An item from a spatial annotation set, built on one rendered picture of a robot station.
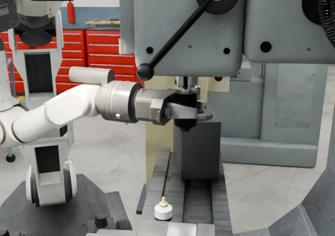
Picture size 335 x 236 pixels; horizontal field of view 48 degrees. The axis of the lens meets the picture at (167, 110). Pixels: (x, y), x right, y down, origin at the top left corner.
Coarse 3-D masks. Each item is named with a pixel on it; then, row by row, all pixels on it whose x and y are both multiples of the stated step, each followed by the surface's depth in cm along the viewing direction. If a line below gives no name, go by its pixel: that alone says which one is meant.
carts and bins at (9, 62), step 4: (8, 60) 383; (8, 64) 365; (12, 68) 395; (12, 72) 397; (12, 76) 398; (12, 80) 399; (12, 84) 400; (12, 88) 401; (12, 92) 402; (8, 148) 342; (8, 152) 343; (8, 156) 344; (12, 156) 345; (8, 160) 345; (12, 160) 346
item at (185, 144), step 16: (208, 112) 118; (176, 128) 125; (192, 128) 113; (208, 128) 113; (176, 144) 126; (192, 144) 114; (208, 144) 115; (176, 160) 127; (192, 160) 116; (208, 160) 116; (192, 176) 117; (208, 176) 118
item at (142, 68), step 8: (200, 0) 59; (208, 0) 59; (216, 0) 59; (224, 0) 59; (232, 0) 59; (200, 8) 59; (208, 8) 59; (216, 8) 59; (224, 8) 59; (192, 16) 60; (184, 24) 60; (192, 24) 60; (176, 32) 61; (184, 32) 61; (168, 40) 61; (176, 40) 61; (168, 48) 61; (160, 56) 62; (144, 64) 62; (152, 64) 62; (144, 72) 62; (152, 72) 63; (144, 80) 63
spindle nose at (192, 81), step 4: (176, 76) 74; (180, 76) 74; (188, 76) 73; (176, 80) 75; (180, 80) 74; (188, 80) 74; (192, 80) 74; (196, 80) 75; (176, 84) 75; (180, 84) 74; (188, 84) 74; (192, 84) 74; (196, 84) 75
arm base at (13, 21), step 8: (0, 0) 88; (8, 0) 91; (0, 8) 88; (8, 8) 91; (0, 16) 89; (8, 16) 91; (16, 16) 94; (0, 24) 89; (8, 24) 91; (16, 24) 94
